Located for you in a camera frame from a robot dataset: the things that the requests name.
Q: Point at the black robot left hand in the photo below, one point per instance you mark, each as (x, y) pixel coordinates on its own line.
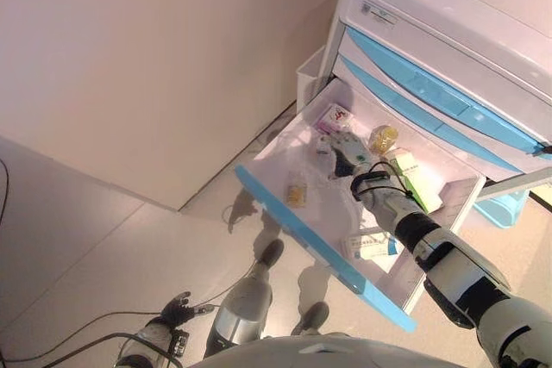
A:
(177, 309)

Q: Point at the blue-fronted white medicine drawer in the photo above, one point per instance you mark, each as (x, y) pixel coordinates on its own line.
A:
(328, 208)

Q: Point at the green and white medicine box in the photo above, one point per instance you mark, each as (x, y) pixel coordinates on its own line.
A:
(416, 182)

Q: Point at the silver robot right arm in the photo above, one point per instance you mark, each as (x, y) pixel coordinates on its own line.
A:
(453, 264)

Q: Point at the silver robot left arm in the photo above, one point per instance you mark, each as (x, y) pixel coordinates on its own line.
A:
(151, 338)

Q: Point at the blue and white medicine box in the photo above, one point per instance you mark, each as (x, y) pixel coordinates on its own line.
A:
(366, 247)

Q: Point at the white open side bin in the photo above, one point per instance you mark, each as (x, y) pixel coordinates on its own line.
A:
(310, 75)

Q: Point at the silver robot left leg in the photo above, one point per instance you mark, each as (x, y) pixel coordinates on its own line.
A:
(241, 299)

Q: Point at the silver robot leg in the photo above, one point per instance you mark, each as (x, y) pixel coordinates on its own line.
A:
(312, 316)
(241, 299)

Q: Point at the silver robot right leg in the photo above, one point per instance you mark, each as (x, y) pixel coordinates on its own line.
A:
(312, 316)

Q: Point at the grey robot torso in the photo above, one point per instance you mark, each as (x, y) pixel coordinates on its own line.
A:
(323, 353)

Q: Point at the small bottle of yellow capsules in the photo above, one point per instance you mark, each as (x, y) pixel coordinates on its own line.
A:
(297, 193)

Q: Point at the small white pill bottle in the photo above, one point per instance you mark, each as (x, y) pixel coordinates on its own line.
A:
(322, 146)

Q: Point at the yellow capsule blister bag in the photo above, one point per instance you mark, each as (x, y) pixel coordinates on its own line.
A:
(383, 139)

